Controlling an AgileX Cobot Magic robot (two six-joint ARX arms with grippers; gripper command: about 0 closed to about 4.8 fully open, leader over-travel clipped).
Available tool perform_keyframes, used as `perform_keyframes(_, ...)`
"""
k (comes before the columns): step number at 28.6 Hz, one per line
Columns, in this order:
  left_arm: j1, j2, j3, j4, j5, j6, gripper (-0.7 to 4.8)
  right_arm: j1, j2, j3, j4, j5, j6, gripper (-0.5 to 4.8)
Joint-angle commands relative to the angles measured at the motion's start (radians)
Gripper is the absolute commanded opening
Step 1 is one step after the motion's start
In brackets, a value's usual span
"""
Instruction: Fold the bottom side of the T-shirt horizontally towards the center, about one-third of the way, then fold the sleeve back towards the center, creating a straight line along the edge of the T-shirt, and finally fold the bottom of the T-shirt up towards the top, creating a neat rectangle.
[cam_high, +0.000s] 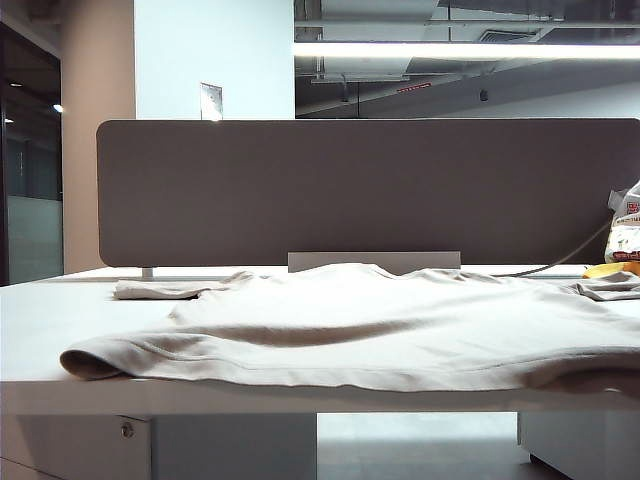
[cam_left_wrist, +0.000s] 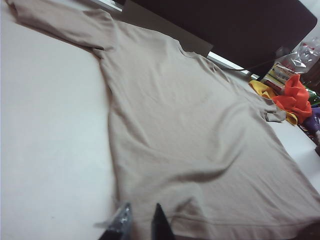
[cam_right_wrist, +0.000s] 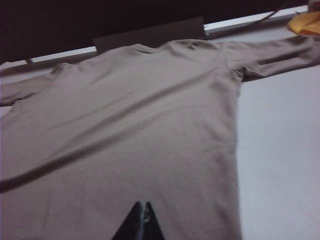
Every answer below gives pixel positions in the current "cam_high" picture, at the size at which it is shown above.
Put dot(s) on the beige T-shirt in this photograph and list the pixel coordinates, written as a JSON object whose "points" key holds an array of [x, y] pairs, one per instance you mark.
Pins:
{"points": [[350, 320]]}

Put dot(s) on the grey fabric desk divider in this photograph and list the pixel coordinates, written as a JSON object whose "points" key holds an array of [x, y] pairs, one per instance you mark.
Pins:
{"points": [[350, 190]]}

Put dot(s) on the red ceiling sign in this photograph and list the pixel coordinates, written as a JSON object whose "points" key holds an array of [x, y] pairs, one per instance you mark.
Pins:
{"points": [[414, 87]]}

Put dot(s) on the long ceiling light strip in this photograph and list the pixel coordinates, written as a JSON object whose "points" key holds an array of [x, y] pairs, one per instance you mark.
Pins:
{"points": [[450, 50]]}

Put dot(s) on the round silver drawer lock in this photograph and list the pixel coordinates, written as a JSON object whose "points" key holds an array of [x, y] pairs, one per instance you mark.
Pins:
{"points": [[127, 429]]}

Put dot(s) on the yellow cloth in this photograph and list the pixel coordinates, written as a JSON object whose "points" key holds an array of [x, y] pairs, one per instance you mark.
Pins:
{"points": [[607, 270]]}

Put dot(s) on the dark glass door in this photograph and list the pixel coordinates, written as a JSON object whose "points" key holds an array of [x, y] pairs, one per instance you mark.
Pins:
{"points": [[30, 175]]}

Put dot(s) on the clear plastic snack bag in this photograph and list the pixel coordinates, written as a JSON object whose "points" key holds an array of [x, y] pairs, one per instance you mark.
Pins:
{"points": [[627, 230]]}

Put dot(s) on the white drawer cabinet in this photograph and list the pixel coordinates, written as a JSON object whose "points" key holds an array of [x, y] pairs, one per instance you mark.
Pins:
{"points": [[75, 447]]}

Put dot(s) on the white cabinet on casters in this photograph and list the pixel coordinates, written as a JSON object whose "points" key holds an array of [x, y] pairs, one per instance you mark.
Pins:
{"points": [[580, 440]]}

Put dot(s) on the white divider support bracket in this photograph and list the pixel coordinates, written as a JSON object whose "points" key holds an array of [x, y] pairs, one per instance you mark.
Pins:
{"points": [[147, 273]]}

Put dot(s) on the silver wall switch plate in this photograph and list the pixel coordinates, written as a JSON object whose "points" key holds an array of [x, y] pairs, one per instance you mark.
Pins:
{"points": [[211, 100]]}

